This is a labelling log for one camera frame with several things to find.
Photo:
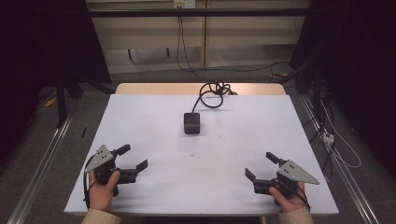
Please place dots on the black stand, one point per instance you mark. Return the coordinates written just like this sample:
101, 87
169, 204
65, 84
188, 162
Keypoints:
62, 96

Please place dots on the dark curtain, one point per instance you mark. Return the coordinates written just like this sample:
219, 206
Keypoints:
46, 40
358, 62

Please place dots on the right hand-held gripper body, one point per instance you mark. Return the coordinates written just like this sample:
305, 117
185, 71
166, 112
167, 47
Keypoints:
294, 173

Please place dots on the white wall socket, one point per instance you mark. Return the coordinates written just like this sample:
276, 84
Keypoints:
184, 3

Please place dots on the white power strip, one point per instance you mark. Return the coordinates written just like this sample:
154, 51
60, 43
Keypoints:
328, 137

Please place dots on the person's left hand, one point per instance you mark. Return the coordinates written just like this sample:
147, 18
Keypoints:
101, 193

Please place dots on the black horizontal bar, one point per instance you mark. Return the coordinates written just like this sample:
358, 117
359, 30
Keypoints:
199, 12

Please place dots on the white table cover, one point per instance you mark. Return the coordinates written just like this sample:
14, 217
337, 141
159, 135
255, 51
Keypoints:
199, 174

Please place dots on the black power adapter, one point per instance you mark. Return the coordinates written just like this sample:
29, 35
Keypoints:
191, 123

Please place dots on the wooden table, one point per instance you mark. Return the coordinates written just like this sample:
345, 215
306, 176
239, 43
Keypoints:
162, 88

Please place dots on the person's right hand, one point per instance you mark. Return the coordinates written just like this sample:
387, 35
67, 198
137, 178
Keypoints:
289, 200

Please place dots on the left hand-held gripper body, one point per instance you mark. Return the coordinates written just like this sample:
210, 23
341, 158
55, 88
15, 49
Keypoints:
100, 158

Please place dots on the aluminium floor rail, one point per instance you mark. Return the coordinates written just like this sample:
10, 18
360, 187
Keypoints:
341, 169
40, 163

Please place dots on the small black stick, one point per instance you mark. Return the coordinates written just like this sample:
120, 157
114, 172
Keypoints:
83, 132

